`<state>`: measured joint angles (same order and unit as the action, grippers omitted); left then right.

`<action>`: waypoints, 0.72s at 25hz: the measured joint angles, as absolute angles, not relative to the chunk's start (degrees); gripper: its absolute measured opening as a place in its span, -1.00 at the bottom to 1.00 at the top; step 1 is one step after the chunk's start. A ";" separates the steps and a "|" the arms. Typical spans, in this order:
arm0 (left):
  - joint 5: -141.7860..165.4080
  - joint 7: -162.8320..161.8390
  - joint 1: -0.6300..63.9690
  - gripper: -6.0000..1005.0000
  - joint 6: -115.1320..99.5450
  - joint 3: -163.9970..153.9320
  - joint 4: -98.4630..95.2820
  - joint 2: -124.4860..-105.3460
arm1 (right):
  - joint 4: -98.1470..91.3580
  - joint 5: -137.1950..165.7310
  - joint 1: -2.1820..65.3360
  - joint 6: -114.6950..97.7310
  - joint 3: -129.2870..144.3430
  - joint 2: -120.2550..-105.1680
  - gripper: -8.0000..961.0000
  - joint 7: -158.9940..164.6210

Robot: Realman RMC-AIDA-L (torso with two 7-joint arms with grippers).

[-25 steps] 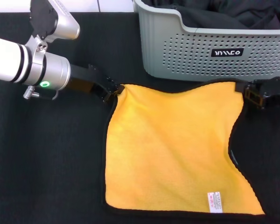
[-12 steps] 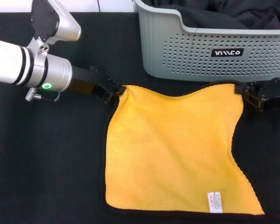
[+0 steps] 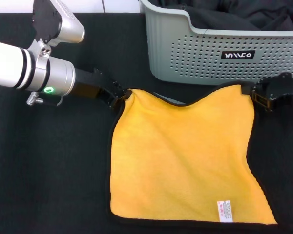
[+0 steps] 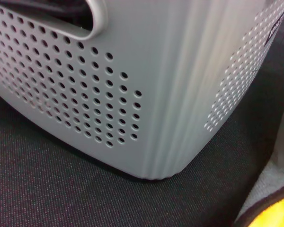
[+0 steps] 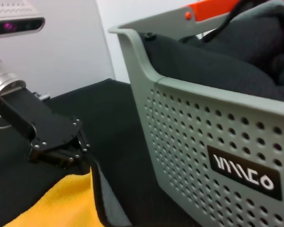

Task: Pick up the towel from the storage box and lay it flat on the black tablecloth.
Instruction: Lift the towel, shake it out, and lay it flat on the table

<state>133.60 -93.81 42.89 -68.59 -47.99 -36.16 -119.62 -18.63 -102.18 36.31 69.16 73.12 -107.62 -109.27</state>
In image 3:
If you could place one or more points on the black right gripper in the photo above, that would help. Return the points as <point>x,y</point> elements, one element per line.
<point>285,89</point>

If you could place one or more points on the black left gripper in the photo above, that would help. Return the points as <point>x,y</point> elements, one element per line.
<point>88,84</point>

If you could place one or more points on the yellow towel with black edge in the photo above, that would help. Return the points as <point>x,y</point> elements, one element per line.
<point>180,151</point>

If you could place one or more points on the grey perforated storage basket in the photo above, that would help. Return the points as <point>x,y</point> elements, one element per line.
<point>197,63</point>

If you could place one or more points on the black tablecloth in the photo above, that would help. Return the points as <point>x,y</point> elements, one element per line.
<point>51,170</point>

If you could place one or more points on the black cloth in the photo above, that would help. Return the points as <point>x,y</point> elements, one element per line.
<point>222,17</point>

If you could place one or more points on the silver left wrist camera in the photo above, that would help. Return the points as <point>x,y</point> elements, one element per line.
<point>63,22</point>

